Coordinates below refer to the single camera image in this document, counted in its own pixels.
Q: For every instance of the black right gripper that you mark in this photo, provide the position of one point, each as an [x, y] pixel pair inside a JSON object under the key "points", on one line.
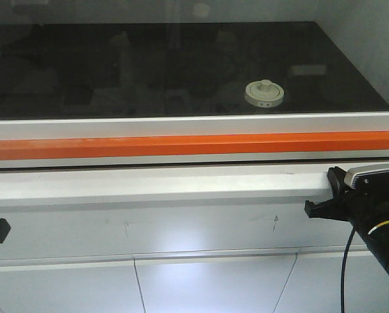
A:
{"points": [[366, 206]]}

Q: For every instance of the fume hood sash orange stripe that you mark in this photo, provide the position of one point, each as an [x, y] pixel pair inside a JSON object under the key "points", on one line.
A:
{"points": [[167, 140]]}

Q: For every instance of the glass jar with white lid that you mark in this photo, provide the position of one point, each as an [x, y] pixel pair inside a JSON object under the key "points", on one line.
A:
{"points": [[264, 94]]}

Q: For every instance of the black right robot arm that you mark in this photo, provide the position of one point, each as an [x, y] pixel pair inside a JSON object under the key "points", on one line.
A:
{"points": [[377, 242]]}

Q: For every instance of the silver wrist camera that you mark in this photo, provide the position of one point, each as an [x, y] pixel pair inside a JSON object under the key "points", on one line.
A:
{"points": [[361, 173]]}

